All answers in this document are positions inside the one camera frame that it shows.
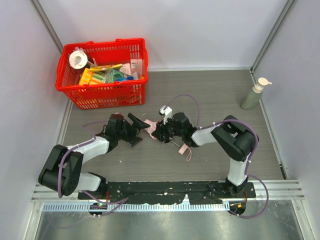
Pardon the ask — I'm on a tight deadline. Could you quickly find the pink folding umbrella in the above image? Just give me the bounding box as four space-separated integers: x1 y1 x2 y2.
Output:
144 119 192 162

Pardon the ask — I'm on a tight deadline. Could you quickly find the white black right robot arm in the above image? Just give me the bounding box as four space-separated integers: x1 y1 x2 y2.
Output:
151 112 259 197

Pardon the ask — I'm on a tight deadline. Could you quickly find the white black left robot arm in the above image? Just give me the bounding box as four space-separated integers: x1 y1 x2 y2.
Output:
38 113 150 198

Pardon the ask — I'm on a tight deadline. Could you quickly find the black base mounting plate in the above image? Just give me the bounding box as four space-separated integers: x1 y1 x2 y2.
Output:
88 181 256 205

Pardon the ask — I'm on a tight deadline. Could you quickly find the green packaged item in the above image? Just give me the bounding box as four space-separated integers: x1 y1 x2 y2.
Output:
106 69 133 83

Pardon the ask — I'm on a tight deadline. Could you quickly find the white pink small box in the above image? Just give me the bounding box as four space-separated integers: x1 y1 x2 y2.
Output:
130 58 144 75

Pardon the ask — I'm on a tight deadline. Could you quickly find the orange yellow snack box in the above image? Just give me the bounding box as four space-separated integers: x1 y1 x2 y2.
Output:
78 68 105 86

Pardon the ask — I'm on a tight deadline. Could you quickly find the yellow snack packet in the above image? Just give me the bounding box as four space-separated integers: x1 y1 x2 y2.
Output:
88 64 123 73

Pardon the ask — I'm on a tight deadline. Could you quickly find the red plastic shopping basket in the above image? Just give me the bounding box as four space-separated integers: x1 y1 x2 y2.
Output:
55 38 148 110

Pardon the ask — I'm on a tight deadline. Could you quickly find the white tape roll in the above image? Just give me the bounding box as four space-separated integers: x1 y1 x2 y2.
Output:
69 50 88 70

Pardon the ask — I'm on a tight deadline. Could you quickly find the green pump soap bottle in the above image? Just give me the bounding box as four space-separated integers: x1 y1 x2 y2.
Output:
240 77 273 110

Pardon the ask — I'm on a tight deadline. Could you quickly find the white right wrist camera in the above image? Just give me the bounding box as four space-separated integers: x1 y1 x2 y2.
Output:
159 105 173 125

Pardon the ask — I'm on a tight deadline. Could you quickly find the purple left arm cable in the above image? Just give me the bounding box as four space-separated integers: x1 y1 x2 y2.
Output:
57 120 108 200

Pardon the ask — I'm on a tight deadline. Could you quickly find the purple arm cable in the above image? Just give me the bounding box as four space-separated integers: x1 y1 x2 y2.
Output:
57 120 108 200
167 94 270 220

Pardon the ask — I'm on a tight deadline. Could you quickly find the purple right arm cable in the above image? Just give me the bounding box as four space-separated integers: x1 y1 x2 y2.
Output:
167 94 270 220

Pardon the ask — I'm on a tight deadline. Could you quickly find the white slotted cable duct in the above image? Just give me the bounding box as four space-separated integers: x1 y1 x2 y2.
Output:
42 201 230 213

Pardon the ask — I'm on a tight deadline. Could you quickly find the aluminium frame rail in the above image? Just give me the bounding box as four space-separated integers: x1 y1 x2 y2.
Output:
31 179 305 203

